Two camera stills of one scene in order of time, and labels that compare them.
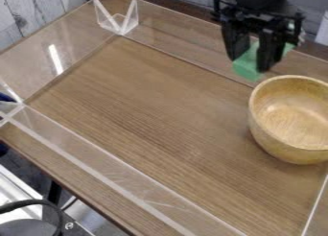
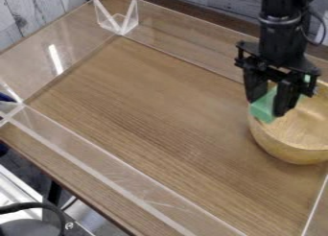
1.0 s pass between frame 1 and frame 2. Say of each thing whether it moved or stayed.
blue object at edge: stayed
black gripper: moved
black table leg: stayed
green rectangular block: moved
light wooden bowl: stayed
